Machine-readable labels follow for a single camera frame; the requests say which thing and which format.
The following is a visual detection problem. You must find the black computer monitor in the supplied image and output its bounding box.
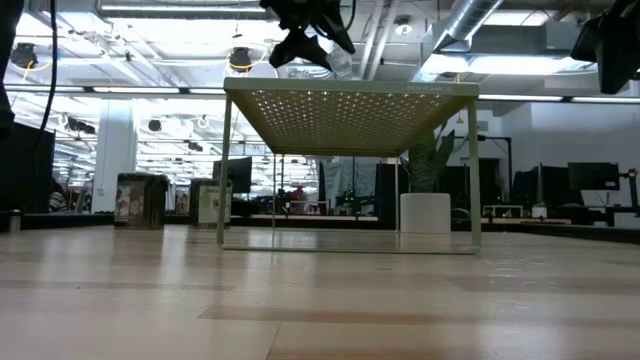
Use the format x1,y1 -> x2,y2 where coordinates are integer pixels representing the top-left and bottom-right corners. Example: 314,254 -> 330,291
512,167 -> 541,206
213,157 -> 254,195
567,162 -> 621,192

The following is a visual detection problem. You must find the black ceiling device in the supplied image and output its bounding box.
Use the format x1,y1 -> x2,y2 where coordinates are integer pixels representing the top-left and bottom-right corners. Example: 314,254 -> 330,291
228,47 -> 254,74
10,42 -> 39,70

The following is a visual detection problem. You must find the snake plant in white pot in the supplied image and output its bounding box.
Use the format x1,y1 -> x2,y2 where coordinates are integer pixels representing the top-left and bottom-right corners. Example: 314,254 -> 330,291
399,124 -> 469,235

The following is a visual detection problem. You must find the black aluminium table frame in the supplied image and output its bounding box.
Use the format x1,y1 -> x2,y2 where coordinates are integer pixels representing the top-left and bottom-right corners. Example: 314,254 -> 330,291
0,209 -> 640,246

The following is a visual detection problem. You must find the silver ventilation duct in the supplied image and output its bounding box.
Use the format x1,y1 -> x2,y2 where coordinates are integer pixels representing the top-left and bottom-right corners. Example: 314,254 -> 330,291
432,0 -> 504,51

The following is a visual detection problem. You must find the black cabinet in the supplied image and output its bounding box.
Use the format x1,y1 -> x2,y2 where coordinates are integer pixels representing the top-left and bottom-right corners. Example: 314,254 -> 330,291
0,123 -> 57,216

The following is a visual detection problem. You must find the green perforated metal shelf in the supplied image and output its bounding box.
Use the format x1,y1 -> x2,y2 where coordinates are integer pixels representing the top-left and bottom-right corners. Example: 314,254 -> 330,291
215,77 -> 482,256

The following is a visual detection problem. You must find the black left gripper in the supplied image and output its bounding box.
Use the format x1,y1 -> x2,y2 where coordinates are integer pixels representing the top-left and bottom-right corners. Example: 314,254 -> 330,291
259,0 -> 359,71

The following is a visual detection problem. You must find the black upright panel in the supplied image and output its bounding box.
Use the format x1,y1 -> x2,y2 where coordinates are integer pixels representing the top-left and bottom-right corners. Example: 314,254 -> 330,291
374,163 -> 401,224

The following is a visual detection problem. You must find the person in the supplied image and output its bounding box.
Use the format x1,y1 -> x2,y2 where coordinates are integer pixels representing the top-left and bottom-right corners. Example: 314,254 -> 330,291
48,178 -> 69,214

